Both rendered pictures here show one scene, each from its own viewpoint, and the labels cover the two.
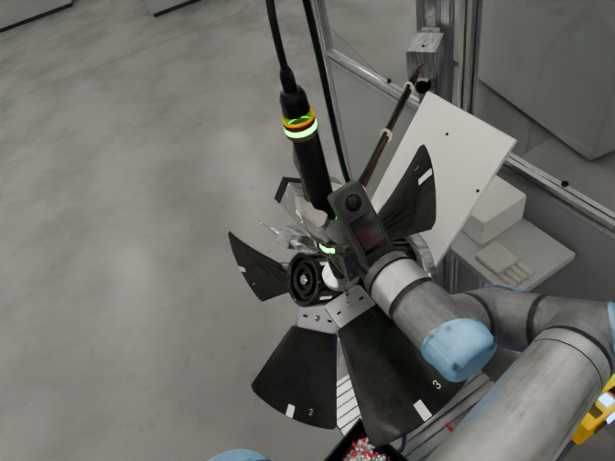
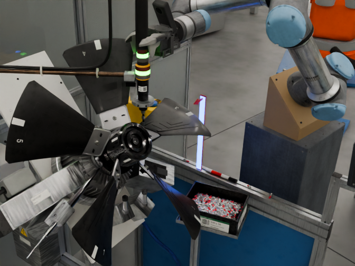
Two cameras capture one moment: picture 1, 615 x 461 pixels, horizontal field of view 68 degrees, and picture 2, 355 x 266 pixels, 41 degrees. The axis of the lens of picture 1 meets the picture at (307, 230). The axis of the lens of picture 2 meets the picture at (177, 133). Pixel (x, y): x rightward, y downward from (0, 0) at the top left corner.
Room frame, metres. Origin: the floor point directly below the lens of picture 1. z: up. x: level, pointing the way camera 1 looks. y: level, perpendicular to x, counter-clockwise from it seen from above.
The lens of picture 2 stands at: (1.22, 1.07, 1.95)
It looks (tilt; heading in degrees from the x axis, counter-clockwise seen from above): 30 degrees down; 232
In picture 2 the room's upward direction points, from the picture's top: 2 degrees clockwise
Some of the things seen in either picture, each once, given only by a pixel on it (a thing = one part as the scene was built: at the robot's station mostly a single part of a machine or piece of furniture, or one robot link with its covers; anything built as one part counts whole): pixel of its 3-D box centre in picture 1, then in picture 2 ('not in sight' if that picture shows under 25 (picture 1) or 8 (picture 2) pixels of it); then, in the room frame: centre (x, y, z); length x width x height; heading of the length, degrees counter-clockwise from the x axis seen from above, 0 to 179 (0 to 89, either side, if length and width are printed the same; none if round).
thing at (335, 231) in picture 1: (365, 253); (165, 37); (0.40, -0.07, 1.47); 0.12 x 0.08 x 0.09; 17
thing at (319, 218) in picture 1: (311, 221); (151, 47); (0.50, -0.01, 1.48); 0.09 x 0.03 x 0.06; 28
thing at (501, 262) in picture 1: (504, 264); not in sight; (0.68, -0.50, 0.87); 0.15 x 0.09 x 0.02; 18
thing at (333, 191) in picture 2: not in sight; (331, 198); (0.01, 0.36, 0.96); 0.03 x 0.03 x 0.20; 17
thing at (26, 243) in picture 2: not in sight; (35, 236); (0.82, -0.29, 0.73); 0.15 x 0.09 x 0.22; 107
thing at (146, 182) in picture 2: not in sight; (146, 174); (0.47, -0.08, 0.98); 0.20 x 0.16 x 0.20; 107
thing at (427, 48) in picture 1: (426, 53); not in sight; (1.00, -0.42, 1.39); 0.10 x 0.07 x 0.08; 142
